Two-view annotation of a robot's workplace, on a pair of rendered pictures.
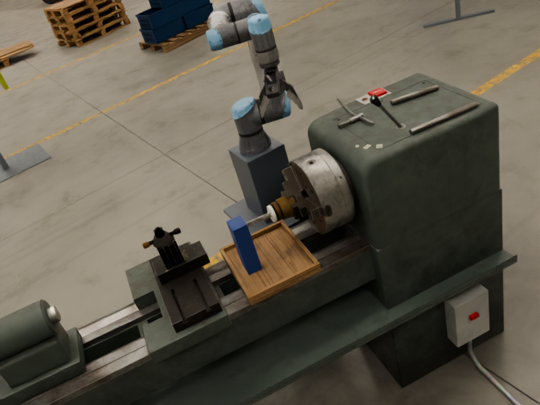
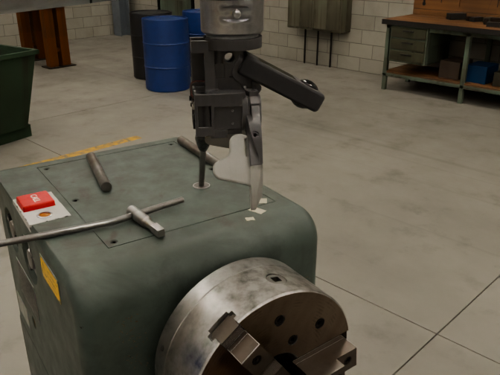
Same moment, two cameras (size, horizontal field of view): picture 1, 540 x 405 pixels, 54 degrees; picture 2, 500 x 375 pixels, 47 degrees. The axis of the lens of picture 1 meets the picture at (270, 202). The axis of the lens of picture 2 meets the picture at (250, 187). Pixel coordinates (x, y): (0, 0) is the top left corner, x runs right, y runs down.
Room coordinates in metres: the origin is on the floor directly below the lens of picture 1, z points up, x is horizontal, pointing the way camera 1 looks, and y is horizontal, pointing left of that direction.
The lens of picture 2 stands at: (2.03, 0.52, 1.72)
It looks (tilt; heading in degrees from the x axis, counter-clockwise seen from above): 23 degrees down; 250
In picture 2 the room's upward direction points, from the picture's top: straight up
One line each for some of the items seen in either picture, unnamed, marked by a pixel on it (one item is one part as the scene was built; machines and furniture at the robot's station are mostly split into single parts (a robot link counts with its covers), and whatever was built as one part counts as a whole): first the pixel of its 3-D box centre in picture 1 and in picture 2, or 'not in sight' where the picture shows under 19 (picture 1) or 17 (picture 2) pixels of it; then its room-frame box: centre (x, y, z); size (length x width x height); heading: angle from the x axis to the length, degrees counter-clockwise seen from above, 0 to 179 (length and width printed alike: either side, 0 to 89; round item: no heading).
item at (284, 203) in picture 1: (284, 208); not in sight; (1.71, -0.04, 1.08); 0.09 x 0.09 x 0.09; 14
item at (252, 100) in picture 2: (273, 76); (227, 85); (1.81, -0.14, 1.56); 0.09 x 0.08 x 0.12; 169
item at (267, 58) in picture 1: (267, 55); (232, 18); (1.81, -0.14, 1.64); 0.08 x 0.08 x 0.05
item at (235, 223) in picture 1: (244, 245); not in sight; (1.67, 0.14, 1.00); 0.08 x 0.06 x 0.23; 14
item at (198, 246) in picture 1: (181, 262); not in sight; (1.69, 0.40, 1.00); 0.20 x 0.10 x 0.05; 104
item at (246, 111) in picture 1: (247, 114); not in sight; (2.24, -0.02, 1.27); 0.13 x 0.12 x 0.14; 89
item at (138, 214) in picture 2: (350, 120); (145, 221); (1.89, -0.40, 1.27); 0.12 x 0.02 x 0.02; 107
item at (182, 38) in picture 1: (174, 12); not in sight; (8.99, 0.55, 0.39); 1.20 x 0.80 x 0.79; 124
